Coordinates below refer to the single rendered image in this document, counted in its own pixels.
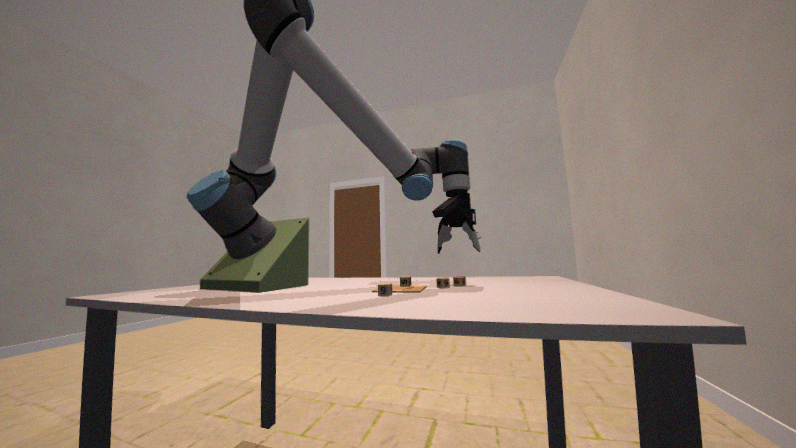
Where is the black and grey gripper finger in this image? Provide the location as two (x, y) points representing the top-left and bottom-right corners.
(437, 217), (452, 254)
(462, 211), (481, 252)

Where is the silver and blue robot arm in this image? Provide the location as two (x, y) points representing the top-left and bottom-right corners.
(187, 0), (470, 259)

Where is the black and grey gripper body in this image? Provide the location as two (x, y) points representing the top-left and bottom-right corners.
(444, 189), (476, 227)

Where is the tan flat mat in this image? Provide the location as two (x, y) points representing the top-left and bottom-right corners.
(372, 285), (427, 293)

